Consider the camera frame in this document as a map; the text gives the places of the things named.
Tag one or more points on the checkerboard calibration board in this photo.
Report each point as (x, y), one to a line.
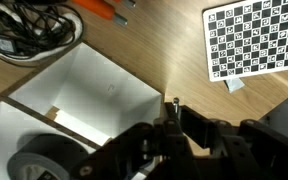
(246, 38)

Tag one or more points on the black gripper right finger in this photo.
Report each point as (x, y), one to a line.
(201, 130)

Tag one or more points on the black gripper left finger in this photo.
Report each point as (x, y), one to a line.
(178, 163)

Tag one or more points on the orange screwdriver with silver collar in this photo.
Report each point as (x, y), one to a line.
(102, 9)

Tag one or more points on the black masking tape roll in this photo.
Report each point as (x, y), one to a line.
(46, 157)

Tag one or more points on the orange and silver screwdriver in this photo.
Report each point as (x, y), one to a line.
(176, 105)

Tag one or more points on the white wooden cabinet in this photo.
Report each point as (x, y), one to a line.
(95, 98)

